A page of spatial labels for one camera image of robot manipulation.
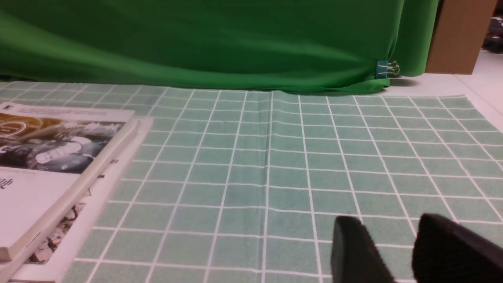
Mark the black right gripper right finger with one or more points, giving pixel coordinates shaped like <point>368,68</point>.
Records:
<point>447,252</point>

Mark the brown cardboard box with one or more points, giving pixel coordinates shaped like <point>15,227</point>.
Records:
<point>460,28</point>

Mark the green backdrop cloth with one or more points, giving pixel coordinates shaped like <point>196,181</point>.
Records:
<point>299,46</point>

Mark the bottom thin white book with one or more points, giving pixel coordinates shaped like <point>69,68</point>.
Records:
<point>50,262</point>

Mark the green checkered tablecloth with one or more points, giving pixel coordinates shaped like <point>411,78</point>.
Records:
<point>244,187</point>

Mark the top white textbook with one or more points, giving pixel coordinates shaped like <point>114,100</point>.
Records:
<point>46,151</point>

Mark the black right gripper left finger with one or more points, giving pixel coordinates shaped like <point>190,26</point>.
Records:
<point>354,256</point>

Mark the blue binder clip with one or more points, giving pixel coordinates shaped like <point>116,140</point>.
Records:
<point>385,68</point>

